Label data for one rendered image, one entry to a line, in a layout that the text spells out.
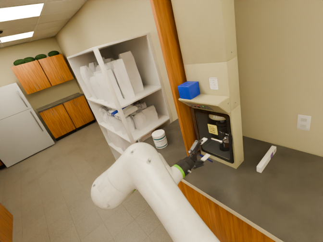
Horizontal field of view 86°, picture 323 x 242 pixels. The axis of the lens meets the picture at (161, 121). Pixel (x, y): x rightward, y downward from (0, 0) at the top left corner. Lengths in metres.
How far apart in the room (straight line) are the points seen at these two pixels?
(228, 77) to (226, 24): 0.26
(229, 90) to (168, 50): 0.46
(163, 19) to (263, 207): 1.24
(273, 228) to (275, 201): 0.16
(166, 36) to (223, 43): 0.38
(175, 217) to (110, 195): 0.22
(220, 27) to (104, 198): 0.91
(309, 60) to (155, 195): 1.16
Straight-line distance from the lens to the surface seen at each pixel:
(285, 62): 1.40
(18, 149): 5.72
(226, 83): 1.08
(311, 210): 1.28
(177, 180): 1.02
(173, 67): 1.24
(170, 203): 0.52
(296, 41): 1.36
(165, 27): 1.23
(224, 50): 1.04
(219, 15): 1.03
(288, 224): 1.20
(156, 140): 1.70
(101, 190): 0.62
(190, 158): 1.09
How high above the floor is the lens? 1.93
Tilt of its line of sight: 26 degrees down
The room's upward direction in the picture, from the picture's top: 16 degrees counter-clockwise
